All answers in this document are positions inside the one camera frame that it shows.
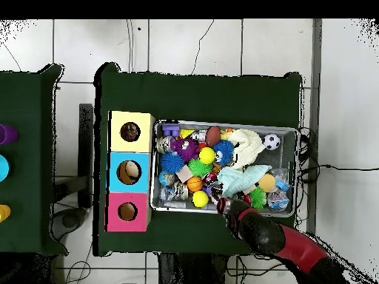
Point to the mint green cloth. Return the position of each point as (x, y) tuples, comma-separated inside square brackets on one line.
[(239, 180)]

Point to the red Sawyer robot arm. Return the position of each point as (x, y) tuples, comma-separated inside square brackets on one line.
[(266, 236)]

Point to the shallow mesh bin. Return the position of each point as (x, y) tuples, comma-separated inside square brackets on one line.
[(189, 209)]

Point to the wooden box with three holes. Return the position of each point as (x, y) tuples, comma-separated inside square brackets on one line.
[(142, 183)]

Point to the plain yellow ball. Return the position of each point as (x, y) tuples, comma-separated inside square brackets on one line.
[(200, 198)]

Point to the green spiky rubber ball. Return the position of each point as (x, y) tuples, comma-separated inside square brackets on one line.
[(200, 168)]

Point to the toy hamburger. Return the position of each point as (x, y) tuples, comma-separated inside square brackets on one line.
[(268, 182)]

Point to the yellow smiley ball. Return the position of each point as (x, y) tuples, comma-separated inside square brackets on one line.
[(206, 155)]

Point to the blue spiky rubber ball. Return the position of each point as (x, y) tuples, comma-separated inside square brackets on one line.
[(223, 152), (171, 162)]

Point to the cream waffle cloth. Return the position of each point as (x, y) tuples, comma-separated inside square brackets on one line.
[(247, 146)]

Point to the purple spiky monster toy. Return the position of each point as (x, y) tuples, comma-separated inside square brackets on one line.
[(185, 148)]

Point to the brown toy football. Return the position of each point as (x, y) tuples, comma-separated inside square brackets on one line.
[(213, 136)]

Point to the black and white soccer ball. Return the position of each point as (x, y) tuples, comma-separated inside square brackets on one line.
[(271, 142)]

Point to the dark green table cloth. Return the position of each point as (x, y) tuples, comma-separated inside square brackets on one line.
[(207, 97)]

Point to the black stand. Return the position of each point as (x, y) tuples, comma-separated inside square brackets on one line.
[(86, 133)]

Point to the yellow plastic cup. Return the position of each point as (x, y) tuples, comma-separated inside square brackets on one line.
[(4, 213)]

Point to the dark green side-table cloth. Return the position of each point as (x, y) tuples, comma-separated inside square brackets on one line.
[(26, 103)]

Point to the cyan plastic cup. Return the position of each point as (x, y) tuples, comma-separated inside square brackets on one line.
[(3, 168)]

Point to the purple plastic cup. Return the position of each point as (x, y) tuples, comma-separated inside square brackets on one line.
[(8, 134)]

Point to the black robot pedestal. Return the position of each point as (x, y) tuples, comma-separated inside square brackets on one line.
[(192, 270)]

